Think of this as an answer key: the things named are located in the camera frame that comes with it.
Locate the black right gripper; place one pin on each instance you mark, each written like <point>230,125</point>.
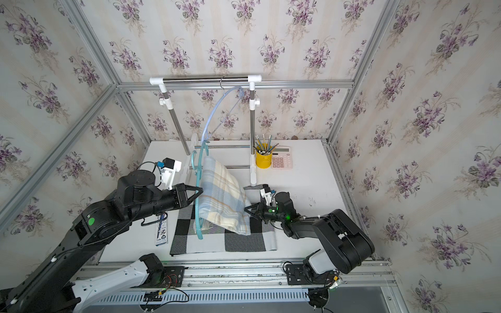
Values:
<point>252,206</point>

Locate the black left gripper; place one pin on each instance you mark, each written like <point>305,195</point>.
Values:
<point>179,193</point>

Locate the blue cream plaid scarf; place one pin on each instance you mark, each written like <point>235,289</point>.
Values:
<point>223,200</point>

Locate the teal plastic hanger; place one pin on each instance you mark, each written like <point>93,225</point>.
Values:
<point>196,159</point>

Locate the black white checkered scarf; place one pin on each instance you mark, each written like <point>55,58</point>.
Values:
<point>216,239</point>

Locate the light blue plastic hanger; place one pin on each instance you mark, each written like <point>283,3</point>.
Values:
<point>213,122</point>

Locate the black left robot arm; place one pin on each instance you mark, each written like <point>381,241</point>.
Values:
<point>48,288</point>

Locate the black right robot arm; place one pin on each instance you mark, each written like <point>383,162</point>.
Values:
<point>344,245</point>

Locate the yellow pencil cup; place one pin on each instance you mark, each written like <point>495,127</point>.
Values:
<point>263,159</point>

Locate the packaged pen blister pack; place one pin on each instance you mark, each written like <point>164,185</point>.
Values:
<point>161,237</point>

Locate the pencils in cup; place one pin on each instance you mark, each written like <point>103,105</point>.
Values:
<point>264,146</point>

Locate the pink calculator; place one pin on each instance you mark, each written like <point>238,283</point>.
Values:
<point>282,158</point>

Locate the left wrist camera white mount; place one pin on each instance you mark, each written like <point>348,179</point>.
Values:
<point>168,169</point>

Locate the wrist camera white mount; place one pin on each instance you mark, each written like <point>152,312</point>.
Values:
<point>168,169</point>
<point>267,195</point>

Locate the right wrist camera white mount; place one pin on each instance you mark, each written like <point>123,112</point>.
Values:
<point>267,195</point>

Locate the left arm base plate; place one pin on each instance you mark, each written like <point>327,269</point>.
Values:
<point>170,277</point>

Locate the aluminium mounting rail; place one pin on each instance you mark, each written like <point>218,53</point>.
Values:
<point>272,273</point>

